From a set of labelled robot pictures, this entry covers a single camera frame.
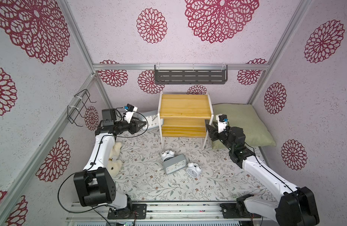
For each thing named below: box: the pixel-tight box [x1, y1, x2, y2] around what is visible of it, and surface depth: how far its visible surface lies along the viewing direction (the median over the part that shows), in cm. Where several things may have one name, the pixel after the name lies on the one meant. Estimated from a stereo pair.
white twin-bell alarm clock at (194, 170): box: [186, 162, 202, 178], surface depth 83 cm
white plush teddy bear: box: [107, 141, 123, 179], surface depth 86 cm
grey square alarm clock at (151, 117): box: [133, 110, 165, 130], surface depth 81 cm
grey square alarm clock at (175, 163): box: [163, 153, 188, 175], surface depth 85 cm
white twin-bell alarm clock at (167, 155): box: [161, 150, 175, 162], surface depth 87 cm
